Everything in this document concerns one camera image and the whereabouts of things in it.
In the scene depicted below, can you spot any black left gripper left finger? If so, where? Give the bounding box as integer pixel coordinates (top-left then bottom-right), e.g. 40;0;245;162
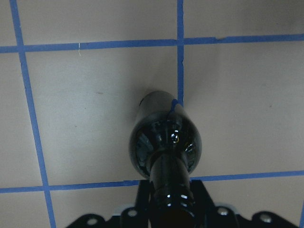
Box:
68;180;150;228

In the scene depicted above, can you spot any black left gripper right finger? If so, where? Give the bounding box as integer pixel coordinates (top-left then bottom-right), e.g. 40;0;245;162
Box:
190;180;296;228

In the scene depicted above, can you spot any dark wine bottle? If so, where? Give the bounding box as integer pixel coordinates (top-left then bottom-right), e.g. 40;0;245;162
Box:
129;91;201;228

